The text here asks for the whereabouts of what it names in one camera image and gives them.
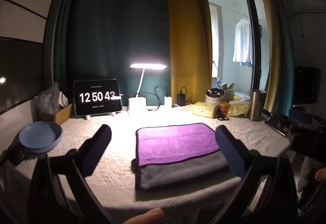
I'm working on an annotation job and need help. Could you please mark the white utensil holder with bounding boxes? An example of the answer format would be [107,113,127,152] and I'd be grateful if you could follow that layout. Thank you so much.
[224,83,236,101]

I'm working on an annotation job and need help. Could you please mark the white knit tablecloth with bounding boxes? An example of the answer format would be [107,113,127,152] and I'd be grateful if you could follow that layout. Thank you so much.
[5,105,291,212]

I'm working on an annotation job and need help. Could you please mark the white hanging shirt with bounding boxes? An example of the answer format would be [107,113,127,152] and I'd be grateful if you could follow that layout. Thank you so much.
[232,18,254,64]

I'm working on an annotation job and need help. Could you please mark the black cable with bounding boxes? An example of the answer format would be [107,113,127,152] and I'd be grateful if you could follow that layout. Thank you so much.
[148,85,169,111]

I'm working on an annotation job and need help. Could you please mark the black round object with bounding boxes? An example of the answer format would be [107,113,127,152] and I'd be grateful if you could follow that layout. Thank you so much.
[6,141,26,165]

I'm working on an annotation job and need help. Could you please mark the black scissors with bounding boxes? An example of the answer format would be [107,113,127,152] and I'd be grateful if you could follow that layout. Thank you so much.
[216,106,230,121]

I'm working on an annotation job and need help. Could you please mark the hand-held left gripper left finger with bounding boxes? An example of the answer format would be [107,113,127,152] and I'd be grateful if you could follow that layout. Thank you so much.
[28,124,118,224]

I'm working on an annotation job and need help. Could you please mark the black tablet clock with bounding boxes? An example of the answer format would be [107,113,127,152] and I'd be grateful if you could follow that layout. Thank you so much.
[73,79,123,116]

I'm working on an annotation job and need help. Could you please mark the black door frame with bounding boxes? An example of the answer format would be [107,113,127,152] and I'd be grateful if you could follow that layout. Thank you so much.
[239,0,263,92]

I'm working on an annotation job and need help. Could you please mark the yellow curtain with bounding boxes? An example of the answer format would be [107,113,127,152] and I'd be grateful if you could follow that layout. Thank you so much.
[165,0,213,106]
[248,0,282,112]

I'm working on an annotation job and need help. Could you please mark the yellow tissue pack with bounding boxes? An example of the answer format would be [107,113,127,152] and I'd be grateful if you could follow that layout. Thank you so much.
[192,102,221,119]
[227,100,250,117]

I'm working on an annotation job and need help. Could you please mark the dark green curtain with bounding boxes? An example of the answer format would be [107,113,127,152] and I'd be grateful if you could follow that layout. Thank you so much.
[51,0,171,107]

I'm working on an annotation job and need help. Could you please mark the white tablet stand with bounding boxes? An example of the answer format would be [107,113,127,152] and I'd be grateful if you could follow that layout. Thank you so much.
[85,111,120,120]

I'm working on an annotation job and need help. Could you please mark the round white container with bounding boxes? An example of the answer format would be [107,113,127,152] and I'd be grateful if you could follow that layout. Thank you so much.
[205,88,225,105]

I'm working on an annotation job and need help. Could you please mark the person's left hand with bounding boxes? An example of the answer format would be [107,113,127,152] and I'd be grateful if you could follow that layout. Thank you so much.
[122,208,164,224]

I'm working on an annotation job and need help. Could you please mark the steel tumbler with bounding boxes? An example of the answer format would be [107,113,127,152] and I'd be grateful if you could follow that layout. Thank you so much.
[249,90,267,122]

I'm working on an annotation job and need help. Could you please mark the cardboard box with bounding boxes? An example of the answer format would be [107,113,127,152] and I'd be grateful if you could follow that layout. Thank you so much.
[38,103,74,125]

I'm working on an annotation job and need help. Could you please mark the teal curtain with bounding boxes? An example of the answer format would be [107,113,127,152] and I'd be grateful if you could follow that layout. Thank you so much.
[278,10,296,115]

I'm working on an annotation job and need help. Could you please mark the clear plastic bag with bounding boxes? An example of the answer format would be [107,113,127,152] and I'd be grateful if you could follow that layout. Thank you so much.
[34,82,69,115]

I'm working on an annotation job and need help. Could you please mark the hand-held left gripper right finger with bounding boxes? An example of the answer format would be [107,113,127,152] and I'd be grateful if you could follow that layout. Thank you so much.
[211,125,298,224]

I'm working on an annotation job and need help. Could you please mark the white desk lamp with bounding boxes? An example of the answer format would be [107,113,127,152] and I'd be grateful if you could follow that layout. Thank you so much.
[128,62,168,116]

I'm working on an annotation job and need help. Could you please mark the blue bowl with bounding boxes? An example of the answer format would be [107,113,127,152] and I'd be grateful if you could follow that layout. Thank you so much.
[19,121,63,154]

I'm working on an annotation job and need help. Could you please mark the purple towel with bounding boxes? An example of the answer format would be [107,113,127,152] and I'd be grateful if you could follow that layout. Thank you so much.
[132,123,220,167]

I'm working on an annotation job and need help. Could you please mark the person's right hand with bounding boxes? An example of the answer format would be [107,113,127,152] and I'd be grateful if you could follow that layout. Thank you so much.
[315,167,326,182]

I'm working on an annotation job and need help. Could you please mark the black power adapter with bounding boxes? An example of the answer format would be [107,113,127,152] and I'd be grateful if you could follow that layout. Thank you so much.
[177,87,187,107]

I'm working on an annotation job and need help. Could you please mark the grey towel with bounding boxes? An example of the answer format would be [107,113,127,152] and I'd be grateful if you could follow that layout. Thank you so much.
[135,151,236,190]

